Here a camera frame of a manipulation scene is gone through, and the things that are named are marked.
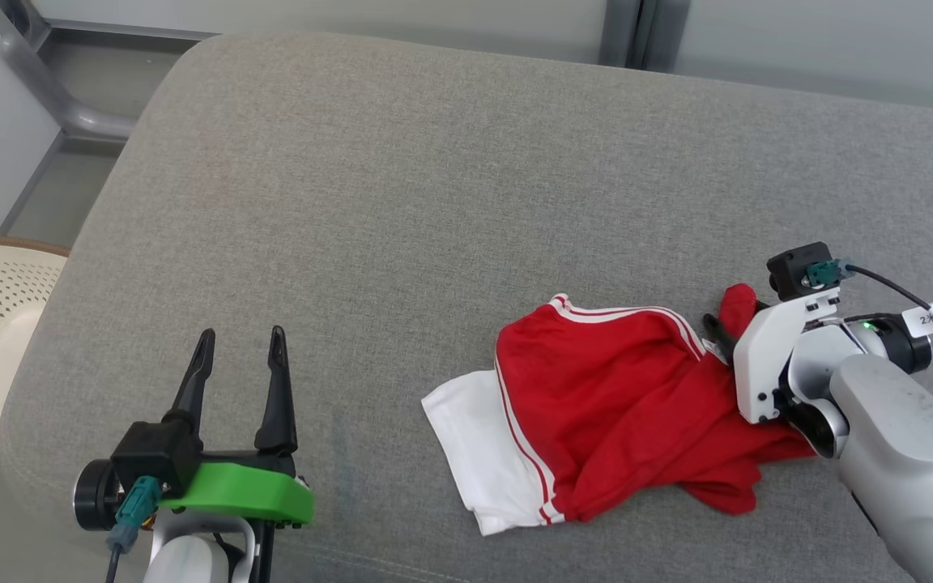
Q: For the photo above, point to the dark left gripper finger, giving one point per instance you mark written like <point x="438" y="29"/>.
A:
<point x="198" y="380"/>
<point x="278" y="405"/>

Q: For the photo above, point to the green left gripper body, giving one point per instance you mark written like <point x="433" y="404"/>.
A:
<point x="240" y="490"/>

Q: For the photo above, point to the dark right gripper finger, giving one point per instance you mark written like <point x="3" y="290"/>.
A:
<point x="722" y="340"/>

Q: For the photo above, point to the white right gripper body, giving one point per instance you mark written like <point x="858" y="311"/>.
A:
<point x="762" y="364"/>

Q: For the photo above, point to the red and white basketball jersey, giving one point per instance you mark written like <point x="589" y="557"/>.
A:
<point x="620" y="405"/>

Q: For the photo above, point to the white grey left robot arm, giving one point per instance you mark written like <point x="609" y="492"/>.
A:
<point x="191" y="559"/>

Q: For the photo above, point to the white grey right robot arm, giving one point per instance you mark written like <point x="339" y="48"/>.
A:
<point x="904" y="453"/>

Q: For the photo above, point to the grey fabric sofa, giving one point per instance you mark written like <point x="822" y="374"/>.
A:
<point x="394" y="202"/>

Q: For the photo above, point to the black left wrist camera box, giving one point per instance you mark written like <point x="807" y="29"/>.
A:
<point x="155" y="449"/>

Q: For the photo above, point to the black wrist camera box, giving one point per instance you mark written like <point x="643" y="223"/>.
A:
<point x="155" y="449"/>
<point x="790" y="267"/>

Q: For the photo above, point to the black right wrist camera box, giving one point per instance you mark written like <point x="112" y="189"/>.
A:
<point x="790" y="267"/>

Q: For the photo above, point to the grey corner partition post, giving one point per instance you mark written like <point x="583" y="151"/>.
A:
<point x="53" y="89"/>

